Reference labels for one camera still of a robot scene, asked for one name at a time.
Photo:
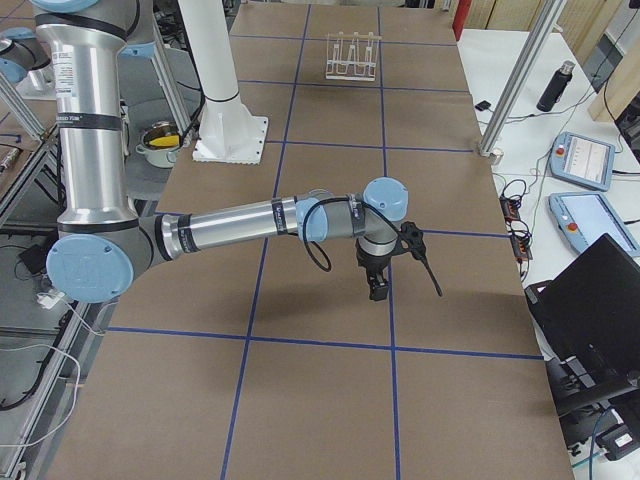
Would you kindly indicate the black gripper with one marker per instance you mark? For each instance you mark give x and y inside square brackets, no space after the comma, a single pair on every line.
[372,264]

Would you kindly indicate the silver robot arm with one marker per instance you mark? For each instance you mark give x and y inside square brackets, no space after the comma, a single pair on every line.
[103,245]
[26,64]

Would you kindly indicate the orange black USB hub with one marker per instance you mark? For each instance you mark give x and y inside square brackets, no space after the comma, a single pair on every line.
[519,233]

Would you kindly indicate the small black device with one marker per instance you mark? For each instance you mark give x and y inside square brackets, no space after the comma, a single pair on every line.
[482,106]

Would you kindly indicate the black laptop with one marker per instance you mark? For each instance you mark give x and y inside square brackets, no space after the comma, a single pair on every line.
[590,312]

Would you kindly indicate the near blue teach pendant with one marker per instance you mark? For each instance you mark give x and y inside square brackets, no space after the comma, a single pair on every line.
[584,217]

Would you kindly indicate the blue teach pendant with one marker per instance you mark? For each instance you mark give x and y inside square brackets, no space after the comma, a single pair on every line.
[584,217]
[582,161]

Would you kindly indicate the far blue teach pendant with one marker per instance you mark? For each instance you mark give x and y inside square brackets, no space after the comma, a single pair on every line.
[582,161]

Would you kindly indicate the white pot with corn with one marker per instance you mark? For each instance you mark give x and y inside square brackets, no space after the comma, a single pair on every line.
[159,144]

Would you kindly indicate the black water bottle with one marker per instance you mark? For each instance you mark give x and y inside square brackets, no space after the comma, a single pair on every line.
[556,87]

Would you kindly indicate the white power adapter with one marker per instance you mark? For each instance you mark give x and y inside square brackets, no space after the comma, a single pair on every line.
[47,300]

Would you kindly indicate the white central robot pedestal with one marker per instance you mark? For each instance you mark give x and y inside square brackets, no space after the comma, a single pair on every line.
[228,132]

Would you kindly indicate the white wire cup rack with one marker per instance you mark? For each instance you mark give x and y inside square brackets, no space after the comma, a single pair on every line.
[352,57]

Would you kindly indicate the aluminium frame post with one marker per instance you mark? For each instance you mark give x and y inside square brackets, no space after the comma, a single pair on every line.
[525,62]

